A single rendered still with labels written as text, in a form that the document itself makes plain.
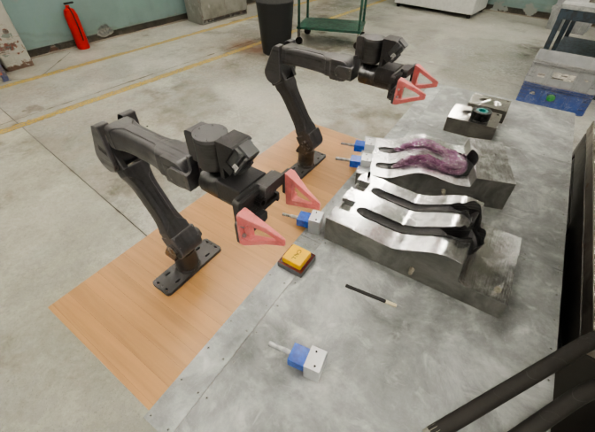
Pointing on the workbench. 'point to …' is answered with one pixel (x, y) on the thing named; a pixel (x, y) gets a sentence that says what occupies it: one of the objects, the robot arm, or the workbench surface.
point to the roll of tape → (481, 113)
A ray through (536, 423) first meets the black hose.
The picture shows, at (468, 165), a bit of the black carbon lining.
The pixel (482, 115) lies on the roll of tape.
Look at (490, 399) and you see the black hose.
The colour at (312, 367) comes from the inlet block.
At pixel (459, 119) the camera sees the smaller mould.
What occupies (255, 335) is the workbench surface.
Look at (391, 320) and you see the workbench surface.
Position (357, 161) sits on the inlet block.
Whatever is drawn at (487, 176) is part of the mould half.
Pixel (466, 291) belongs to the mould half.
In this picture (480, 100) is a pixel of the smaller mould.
